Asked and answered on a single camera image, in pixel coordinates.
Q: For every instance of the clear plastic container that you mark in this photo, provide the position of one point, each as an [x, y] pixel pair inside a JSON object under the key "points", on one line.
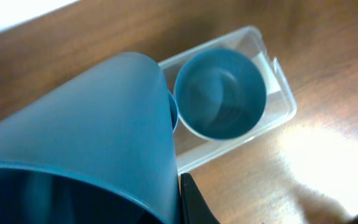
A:
{"points": [[192, 150]]}

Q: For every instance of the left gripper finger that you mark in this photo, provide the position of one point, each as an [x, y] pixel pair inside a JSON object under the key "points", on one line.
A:
{"points": [[194, 209]]}

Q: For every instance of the blue cup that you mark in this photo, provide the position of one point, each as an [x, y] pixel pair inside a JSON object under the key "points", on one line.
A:
{"points": [[98, 149], [173, 111]]}

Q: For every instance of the blue cup front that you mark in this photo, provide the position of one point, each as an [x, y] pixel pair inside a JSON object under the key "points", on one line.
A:
{"points": [[98, 149]]}

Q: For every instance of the blue bowl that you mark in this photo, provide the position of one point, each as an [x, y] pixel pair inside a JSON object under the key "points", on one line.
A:
{"points": [[244, 89]]}

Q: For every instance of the blue cup back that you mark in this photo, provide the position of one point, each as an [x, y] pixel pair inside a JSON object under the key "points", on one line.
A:
{"points": [[173, 111]]}

